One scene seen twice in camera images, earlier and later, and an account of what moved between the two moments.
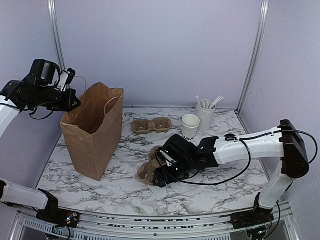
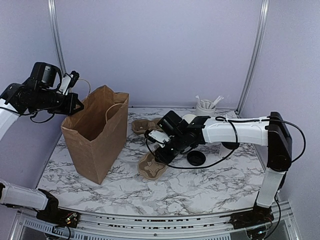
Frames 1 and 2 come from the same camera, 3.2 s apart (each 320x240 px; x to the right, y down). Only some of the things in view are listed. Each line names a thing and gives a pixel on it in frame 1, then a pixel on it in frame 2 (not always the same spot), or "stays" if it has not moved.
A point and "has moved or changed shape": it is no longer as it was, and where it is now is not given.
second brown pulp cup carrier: (141, 126) stays
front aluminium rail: (30, 223) stays
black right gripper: (158, 173) to (166, 158)
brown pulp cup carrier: (145, 170) has moved or changed shape
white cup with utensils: (207, 105) stays
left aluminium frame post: (55, 19) stays
